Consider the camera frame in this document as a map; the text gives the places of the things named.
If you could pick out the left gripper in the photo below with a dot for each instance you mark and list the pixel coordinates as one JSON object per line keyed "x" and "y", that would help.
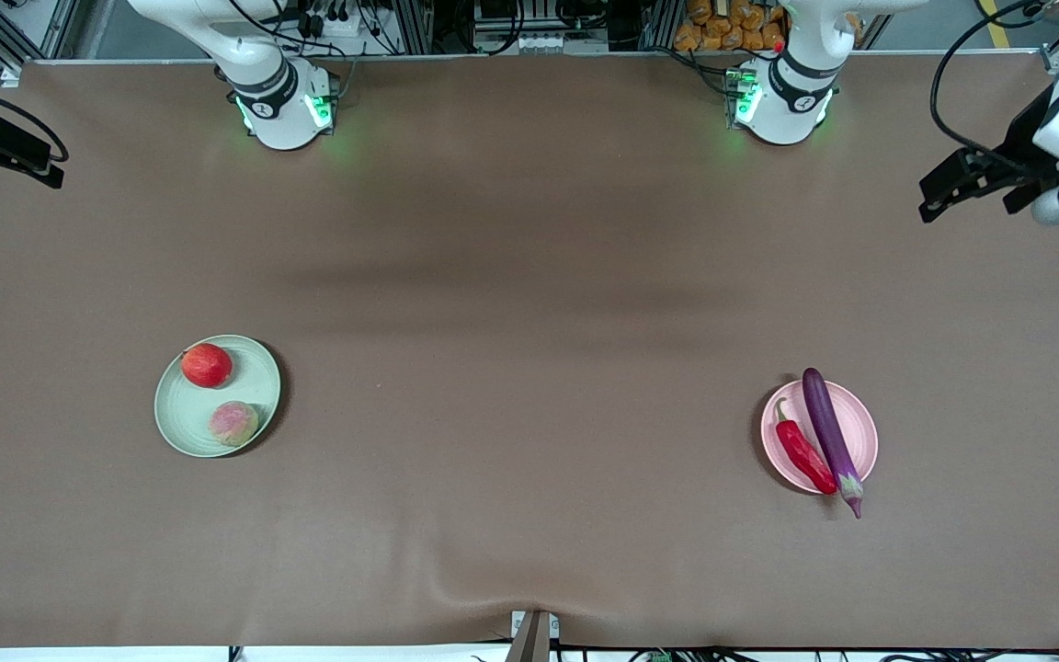
{"x": 1018, "y": 141}

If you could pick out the white power strip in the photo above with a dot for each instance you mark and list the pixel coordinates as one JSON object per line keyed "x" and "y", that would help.
{"x": 543, "y": 41}

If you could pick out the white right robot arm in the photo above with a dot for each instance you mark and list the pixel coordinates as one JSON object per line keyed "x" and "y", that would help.
{"x": 277, "y": 101}

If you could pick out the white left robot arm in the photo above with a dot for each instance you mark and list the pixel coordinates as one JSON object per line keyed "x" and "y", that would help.
{"x": 791, "y": 101}

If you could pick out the pale green round plate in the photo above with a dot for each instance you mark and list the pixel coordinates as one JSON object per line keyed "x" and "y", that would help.
{"x": 194, "y": 418}

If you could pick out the pink round plate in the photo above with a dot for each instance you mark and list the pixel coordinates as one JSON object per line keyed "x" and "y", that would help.
{"x": 860, "y": 432}

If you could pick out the red apple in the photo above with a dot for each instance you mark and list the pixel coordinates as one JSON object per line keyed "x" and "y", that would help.
{"x": 207, "y": 365}

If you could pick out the yellow pink peach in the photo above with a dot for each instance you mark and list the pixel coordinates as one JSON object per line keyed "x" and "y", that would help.
{"x": 233, "y": 424}

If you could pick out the grey metal camera bracket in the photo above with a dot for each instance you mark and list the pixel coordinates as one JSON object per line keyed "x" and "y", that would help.
{"x": 531, "y": 639}

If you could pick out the orange snack bags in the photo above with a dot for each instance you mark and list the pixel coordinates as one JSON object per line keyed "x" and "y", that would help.
{"x": 723, "y": 28}

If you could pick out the red chili pepper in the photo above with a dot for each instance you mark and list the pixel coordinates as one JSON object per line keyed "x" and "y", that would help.
{"x": 801, "y": 446}

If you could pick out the long purple eggplant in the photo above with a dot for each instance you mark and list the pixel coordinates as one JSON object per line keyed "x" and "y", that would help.
{"x": 828, "y": 423}

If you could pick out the brown table cloth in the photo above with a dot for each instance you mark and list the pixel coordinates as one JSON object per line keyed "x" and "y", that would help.
{"x": 529, "y": 533}

